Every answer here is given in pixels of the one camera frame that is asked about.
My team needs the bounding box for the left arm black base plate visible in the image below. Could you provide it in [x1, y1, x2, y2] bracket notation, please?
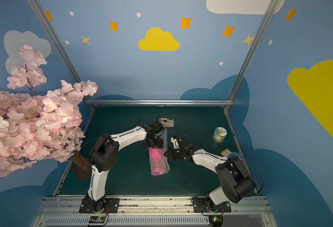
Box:
[79, 197, 120, 214]

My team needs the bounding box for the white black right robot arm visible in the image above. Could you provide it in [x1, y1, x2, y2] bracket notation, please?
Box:
[164, 135, 256, 208]

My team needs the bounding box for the right aluminium frame post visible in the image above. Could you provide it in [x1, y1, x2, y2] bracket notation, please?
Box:
[223, 0, 279, 113]

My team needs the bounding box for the brown tree base pot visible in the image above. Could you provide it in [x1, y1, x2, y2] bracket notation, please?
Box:
[70, 151, 92, 182]

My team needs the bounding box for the aluminium front rail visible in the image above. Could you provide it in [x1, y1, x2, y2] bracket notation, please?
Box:
[31, 195, 277, 227]

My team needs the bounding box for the pink plastic wine glass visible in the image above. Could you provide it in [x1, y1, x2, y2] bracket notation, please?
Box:
[148, 148, 166, 176]

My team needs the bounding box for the pink cherry blossom tree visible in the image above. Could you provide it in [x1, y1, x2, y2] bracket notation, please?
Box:
[0, 45, 98, 177]

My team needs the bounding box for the aluminium back frame bar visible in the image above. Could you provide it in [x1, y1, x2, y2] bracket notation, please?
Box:
[85, 99, 234, 106]

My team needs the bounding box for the aluminium frame post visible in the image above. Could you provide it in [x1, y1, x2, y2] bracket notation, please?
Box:
[27, 0, 91, 100]
[223, 0, 279, 113]

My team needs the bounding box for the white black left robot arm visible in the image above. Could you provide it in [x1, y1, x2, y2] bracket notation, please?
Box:
[79, 120, 164, 213]

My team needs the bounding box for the white tape dispenser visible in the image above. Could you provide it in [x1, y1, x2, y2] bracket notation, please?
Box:
[159, 118, 175, 128]

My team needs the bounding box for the left aluminium frame post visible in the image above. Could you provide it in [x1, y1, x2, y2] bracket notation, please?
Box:
[27, 0, 91, 100]

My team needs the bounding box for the clear bubble wrap sheet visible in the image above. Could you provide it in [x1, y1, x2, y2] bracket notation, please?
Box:
[148, 129, 170, 176]

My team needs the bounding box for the small green circuit board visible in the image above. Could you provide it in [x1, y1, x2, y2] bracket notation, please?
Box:
[88, 216, 106, 226]

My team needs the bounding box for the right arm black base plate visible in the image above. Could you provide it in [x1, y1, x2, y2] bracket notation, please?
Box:
[191, 196, 231, 213]

